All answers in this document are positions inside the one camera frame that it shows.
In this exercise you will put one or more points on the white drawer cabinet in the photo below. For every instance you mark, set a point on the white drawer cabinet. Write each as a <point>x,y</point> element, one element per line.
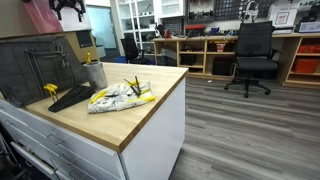
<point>150,133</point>

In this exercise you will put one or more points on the large black office chair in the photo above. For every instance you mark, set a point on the large black office chair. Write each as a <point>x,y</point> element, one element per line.
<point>255,40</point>

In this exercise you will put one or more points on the grey cylindrical roll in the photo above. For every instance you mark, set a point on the grey cylindrical roll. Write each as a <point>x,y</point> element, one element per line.
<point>96,78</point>

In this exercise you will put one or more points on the orange storage bin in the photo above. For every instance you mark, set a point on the orange storage bin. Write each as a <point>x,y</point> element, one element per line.
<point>308,49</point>
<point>305,65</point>

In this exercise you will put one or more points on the white box red logo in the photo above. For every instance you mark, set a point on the white box red logo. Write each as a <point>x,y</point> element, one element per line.
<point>283,16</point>

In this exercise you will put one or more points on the grey fabric tote bag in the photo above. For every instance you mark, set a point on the grey fabric tote bag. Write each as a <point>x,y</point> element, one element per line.
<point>20,73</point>

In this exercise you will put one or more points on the wooden workbench with shelves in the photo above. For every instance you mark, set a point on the wooden workbench with shelves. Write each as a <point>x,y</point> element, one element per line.
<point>283,63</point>

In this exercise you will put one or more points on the small dark office chair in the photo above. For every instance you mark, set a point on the small dark office chair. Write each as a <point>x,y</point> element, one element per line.
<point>130,48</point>

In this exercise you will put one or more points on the black pegboard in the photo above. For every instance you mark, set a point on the black pegboard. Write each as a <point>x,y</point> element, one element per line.
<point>230,10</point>

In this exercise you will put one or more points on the red toolbox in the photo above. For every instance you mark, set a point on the red toolbox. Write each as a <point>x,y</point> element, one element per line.
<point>195,27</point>

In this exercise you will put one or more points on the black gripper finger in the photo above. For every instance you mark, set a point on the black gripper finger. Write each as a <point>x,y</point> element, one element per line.
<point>57,9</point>
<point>81,10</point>

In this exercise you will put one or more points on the white printed cloth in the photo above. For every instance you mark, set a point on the white printed cloth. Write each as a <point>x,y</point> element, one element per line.
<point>121,101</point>

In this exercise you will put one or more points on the grey device box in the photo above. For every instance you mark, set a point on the grey device box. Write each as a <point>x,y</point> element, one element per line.
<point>310,27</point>

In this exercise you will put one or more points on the headphones on stand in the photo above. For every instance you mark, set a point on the headphones on stand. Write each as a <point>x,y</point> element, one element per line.
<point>245,15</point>

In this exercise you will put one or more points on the white shelving unit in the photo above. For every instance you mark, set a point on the white shelving unit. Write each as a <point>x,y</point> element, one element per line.
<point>170,8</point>

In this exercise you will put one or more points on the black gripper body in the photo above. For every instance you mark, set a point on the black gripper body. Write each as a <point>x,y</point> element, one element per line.
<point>68,3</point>

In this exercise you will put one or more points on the black wedge tool holder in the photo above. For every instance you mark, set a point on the black wedge tool holder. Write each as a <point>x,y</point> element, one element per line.
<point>71,98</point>

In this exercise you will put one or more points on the black storage bin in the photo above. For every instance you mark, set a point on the black storage bin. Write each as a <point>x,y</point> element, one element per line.
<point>188,59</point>
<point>223,66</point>

